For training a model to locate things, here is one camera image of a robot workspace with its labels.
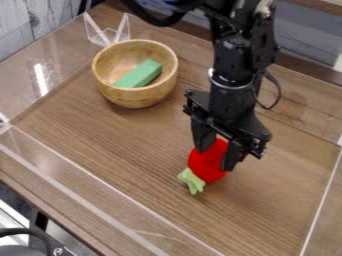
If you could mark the clear acrylic corner bracket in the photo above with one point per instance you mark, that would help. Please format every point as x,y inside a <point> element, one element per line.
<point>106,37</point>

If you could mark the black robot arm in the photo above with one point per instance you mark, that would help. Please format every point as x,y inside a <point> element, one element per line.
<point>245,50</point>

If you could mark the wooden bowl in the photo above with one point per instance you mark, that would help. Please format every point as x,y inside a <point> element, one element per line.
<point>118,60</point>

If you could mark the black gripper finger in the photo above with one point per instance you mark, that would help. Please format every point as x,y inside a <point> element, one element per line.
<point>204,135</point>
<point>234,155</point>

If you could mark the green rectangular block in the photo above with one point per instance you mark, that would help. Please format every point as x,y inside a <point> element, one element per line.
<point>141,75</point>

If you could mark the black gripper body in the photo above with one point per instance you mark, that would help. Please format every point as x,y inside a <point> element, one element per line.
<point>228,109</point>

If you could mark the clear acrylic tray wall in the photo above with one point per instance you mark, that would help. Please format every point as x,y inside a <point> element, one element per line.
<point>118,225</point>

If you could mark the red plush strawberry toy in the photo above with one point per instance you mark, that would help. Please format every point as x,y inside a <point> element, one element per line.
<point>204,168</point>

